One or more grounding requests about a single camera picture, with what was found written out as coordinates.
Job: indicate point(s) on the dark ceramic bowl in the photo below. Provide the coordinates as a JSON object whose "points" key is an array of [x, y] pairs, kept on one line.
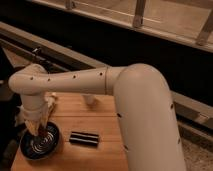
{"points": [[39, 147]]}

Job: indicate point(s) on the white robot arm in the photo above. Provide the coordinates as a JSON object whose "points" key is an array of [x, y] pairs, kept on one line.
{"points": [[143, 102]]}

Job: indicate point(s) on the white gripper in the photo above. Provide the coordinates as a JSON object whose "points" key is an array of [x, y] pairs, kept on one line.
{"points": [[37, 108]]}

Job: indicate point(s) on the dark red pepper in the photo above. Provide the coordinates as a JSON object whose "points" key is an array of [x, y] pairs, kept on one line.
{"points": [[42, 131]]}

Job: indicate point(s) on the black rectangular block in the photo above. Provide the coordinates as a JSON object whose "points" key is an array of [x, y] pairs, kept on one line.
{"points": [[83, 138]]}

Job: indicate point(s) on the white cup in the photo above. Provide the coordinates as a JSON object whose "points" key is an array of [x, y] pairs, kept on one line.
{"points": [[89, 99]]}

